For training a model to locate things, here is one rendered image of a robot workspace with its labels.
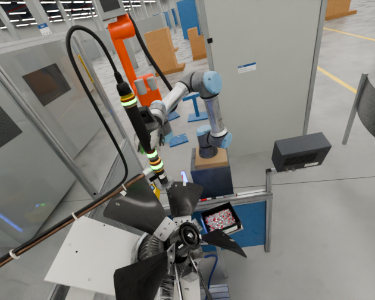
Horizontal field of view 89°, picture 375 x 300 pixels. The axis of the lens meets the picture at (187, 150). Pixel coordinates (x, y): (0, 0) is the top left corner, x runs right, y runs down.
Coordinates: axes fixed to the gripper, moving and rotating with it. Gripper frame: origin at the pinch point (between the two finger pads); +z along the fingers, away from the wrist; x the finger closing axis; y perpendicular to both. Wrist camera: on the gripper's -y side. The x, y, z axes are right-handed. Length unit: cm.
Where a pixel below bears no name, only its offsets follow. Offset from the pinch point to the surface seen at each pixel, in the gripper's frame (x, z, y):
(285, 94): -123, -181, 82
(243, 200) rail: -35, -37, 84
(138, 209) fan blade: 14.2, 0.2, 30.2
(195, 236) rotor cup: -6.7, 6.3, 45.8
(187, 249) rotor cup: -3.7, 12.6, 43.9
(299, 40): -133, -181, 24
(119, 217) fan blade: 21.1, 3.8, 28.7
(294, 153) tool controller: -64, -32, 44
